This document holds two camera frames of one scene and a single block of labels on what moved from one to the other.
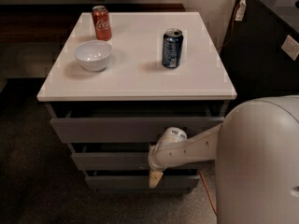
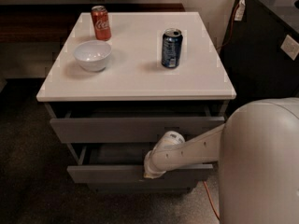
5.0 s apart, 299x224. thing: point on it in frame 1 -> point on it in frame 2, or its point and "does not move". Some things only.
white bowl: x=92 y=55 does not move
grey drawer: x=127 y=159 -> x=125 y=174
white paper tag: x=241 y=8 does not move
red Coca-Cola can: x=102 y=22 does not move
